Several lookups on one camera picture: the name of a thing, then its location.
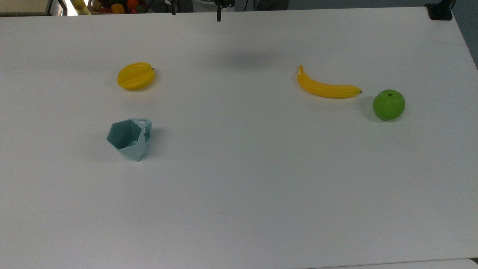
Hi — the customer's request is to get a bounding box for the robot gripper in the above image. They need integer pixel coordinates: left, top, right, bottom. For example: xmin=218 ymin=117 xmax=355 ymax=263
xmin=171 ymin=0 xmax=236 ymax=22

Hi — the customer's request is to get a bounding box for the light blue faceted mug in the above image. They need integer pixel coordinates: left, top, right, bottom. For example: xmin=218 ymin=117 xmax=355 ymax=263
xmin=106 ymin=118 xmax=152 ymax=162

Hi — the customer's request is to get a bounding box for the basket of toy fruit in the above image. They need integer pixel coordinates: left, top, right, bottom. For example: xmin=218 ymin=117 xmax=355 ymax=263
xmin=88 ymin=0 xmax=150 ymax=15

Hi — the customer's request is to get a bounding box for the yellow starfruit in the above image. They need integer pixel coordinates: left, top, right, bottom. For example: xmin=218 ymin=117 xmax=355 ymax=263
xmin=117 ymin=62 xmax=155 ymax=91

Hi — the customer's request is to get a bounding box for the yellow banana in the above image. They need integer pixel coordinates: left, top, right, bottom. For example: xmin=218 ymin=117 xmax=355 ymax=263
xmin=297 ymin=65 xmax=363 ymax=99

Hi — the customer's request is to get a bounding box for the beige box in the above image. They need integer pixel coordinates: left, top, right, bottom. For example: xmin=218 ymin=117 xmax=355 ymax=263
xmin=0 ymin=0 xmax=55 ymax=17

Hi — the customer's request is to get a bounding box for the green apple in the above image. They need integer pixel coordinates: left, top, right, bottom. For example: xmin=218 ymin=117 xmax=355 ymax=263
xmin=373 ymin=89 xmax=406 ymax=121

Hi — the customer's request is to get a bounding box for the black table clamp mount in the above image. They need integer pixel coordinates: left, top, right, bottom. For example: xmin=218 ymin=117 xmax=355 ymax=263
xmin=425 ymin=0 xmax=456 ymax=21

